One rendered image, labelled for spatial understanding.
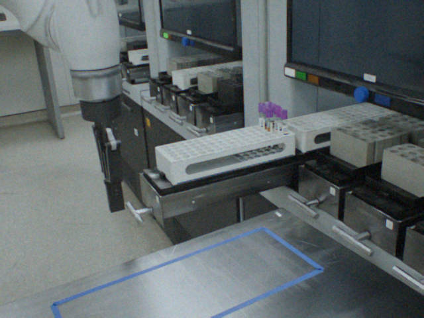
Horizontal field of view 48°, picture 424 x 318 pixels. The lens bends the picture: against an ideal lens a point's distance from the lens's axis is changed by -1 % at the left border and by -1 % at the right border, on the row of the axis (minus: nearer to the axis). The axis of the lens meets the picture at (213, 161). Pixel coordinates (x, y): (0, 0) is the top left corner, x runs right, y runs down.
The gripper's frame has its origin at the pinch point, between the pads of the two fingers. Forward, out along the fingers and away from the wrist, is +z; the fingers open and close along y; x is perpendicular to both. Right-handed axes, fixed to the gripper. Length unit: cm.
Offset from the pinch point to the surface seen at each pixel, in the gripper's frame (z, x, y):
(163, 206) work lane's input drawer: 1.8, -7.8, -6.6
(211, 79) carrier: -7, -46, 50
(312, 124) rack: -5.8, -47.4, -1.0
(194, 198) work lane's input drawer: 1.9, -14.5, -6.6
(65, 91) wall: 58, -39, 350
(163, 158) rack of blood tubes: -5.6, -10.9, -0.4
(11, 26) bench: -9, -1, 280
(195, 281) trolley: -1.7, -1.9, -36.4
